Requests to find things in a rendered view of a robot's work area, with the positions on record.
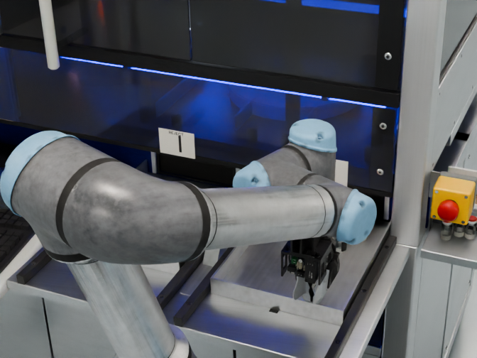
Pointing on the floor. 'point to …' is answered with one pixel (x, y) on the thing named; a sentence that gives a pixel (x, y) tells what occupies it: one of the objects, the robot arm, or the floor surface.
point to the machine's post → (413, 165)
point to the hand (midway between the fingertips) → (313, 297)
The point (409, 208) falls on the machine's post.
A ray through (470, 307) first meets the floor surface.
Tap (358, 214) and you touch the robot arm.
